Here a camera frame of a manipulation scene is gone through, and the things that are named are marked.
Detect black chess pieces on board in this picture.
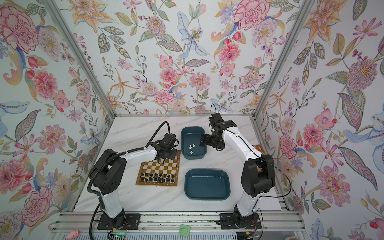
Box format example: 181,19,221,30
139,173,176,184

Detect pink toy pig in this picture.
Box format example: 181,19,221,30
66,230,80,240

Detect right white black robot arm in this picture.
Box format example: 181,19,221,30
200,111,279,230

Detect green snack packet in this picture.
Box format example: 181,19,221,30
253,145,266,154

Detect teal plastic bin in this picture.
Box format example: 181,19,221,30
181,126,207,160
185,169,231,201

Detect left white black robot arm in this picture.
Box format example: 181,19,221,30
87,121,179,240

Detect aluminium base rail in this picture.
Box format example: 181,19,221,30
48,211,306,233

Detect near teal plastic bin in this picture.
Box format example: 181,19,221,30
185,169,231,201

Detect wooden chess board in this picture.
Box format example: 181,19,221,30
136,151,181,187

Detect far teal plastic bin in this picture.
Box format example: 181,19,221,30
181,126,207,160

